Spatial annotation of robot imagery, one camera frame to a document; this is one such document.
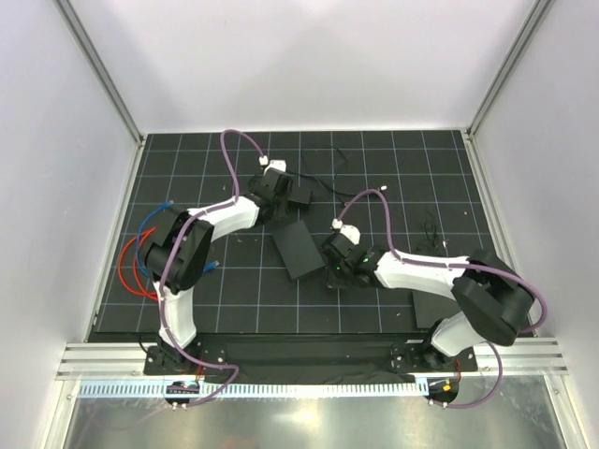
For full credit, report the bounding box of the black power cord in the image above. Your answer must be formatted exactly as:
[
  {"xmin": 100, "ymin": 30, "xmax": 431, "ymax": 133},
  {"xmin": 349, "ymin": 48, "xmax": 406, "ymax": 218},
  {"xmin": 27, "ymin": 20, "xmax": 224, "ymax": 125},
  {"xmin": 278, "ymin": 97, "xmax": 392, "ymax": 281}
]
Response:
[{"xmin": 280, "ymin": 145, "xmax": 389, "ymax": 197}]

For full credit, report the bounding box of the aluminium frame post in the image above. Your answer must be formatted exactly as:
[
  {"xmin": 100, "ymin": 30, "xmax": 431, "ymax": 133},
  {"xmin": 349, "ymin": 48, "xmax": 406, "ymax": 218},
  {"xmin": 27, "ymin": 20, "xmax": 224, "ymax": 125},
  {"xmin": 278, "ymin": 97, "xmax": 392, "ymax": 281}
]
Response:
[
  {"xmin": 466, "ymin": 0, "xmax": 555, "ymax": 140},
  {"xmin": 52, "ymin": 0, "xmax": 144, "ymax": 147}
]

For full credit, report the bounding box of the blue ethernet cable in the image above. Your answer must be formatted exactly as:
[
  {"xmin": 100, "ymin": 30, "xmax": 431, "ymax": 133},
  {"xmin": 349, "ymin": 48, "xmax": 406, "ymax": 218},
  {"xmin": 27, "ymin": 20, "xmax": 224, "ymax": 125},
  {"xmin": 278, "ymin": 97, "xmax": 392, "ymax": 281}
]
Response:
[{"xmin": 134, "ymin": 199, "xmax": 221, "ymax": 282}]

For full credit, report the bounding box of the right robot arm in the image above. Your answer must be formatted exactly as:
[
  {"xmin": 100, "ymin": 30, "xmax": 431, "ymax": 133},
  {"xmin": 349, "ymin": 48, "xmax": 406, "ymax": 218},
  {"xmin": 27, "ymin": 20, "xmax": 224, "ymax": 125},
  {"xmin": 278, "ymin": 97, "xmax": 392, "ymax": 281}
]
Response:
[{"xmin": 321, "ymin": 226, "xmax": 533, "ymax": 370}]

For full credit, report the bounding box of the white slotted cable duct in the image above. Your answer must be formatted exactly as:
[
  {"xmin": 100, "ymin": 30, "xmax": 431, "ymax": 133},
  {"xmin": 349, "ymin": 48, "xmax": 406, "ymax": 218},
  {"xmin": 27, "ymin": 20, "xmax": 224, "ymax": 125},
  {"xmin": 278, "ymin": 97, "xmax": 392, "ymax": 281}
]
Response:
[{"xmin": 78, "ymin": 379, "xmax": 429, "ymax": 400}]

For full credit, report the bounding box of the black network switch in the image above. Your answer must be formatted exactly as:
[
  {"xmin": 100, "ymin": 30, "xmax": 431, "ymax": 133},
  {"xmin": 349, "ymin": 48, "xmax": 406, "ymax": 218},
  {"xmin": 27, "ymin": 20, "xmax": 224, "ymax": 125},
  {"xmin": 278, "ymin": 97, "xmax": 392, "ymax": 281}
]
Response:
[{"xmin": 272, "ymin": 221, "xmax": 325, "ymax": 281}]

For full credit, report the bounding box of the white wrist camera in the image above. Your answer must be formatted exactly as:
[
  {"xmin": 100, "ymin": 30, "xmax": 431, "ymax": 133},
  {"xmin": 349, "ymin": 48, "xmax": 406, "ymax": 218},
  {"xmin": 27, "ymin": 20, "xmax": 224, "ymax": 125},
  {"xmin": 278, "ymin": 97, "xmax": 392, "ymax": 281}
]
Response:
[
  {"xmin": 331, "ymin": 219, "xmax": 361, "ymax": 245},
  {"xmin": 258, "ymin": 155, "xmax": 286, "ymax": 173}
]

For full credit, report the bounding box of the black flat block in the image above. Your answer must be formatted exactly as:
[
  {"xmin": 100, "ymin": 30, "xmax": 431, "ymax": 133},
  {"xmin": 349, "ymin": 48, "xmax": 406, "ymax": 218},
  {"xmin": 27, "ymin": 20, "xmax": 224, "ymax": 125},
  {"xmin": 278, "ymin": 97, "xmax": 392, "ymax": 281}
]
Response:
[{"xmin": 412, "ymin": 290, "xmax": 460, "ymax": 329}]

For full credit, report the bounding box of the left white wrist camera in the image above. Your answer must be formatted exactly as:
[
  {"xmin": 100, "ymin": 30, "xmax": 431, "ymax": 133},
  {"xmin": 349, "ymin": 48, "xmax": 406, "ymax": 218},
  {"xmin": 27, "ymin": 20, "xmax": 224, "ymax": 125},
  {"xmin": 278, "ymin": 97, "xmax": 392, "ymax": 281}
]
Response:
[{"xmin": 258, "ymin": 155, "xmax": 286, "ymax": 173}]

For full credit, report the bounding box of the black grid mat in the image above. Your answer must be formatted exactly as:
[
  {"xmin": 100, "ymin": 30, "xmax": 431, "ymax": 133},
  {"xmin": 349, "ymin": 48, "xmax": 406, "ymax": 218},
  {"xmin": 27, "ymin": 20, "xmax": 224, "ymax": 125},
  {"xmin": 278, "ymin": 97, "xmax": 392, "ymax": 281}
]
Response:
[{"xmin": 89, "ymin": 130, "xmax": 494, "ymax": 341}]

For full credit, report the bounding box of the left aluminium frame post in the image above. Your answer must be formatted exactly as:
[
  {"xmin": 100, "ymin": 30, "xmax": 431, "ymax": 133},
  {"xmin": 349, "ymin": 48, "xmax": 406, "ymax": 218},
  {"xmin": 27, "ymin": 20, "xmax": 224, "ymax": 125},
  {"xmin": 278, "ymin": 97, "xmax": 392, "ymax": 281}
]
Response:
[{"xmin": 52, "ymin": 0, "xmax": 144, "ymax": 147}]

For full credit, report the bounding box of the aluminium front rail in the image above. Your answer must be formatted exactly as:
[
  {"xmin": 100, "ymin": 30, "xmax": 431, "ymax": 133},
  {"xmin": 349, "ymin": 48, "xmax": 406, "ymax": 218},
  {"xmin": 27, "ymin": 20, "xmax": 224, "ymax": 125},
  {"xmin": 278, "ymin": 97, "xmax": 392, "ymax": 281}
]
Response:
[{"xmin": 55, "ymin": 337, "xmax": 568, "ymax": 381}]

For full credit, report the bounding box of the right aluminium frame post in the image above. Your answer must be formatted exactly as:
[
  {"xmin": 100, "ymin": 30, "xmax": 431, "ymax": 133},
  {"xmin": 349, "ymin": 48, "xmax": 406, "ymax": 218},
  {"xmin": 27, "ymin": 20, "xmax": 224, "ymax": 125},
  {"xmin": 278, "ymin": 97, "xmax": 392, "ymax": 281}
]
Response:
[{"xmin": 466, "ymin": 0, "xmax": 555, "ymax": 140}]

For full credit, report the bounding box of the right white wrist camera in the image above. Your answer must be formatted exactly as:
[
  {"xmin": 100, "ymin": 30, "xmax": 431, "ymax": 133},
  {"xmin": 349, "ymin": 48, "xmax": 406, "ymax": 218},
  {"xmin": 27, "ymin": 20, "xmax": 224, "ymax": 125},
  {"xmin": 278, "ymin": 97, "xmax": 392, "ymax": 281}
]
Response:
[{"xmin": 331, "ymin": 219, "xmax": 361, "ymax": 245}]

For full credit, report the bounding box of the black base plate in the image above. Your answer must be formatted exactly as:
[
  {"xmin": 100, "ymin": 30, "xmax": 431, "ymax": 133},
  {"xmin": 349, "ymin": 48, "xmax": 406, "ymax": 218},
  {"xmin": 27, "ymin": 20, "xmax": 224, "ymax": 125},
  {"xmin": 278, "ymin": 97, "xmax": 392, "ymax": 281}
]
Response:
[{"xmin": 144, "ymin": 333, "xmax": 477, "ymax": 384}]

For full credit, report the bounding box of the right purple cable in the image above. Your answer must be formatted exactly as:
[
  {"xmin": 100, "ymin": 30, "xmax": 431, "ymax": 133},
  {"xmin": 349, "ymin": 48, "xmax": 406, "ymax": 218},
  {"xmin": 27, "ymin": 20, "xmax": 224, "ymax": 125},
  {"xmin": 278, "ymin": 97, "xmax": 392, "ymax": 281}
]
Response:
[{"xmin": 336, "ymin": 188, "xmax": 549, "ymax": 411}]

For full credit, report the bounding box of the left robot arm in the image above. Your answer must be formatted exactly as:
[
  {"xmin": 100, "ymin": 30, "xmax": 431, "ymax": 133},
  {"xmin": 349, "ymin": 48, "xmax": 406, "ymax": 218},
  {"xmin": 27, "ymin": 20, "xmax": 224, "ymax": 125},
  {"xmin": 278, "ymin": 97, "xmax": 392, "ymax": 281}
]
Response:
[{"xmin": 140, "ymin": 160, "xmax": 293, "ymax": 374}]

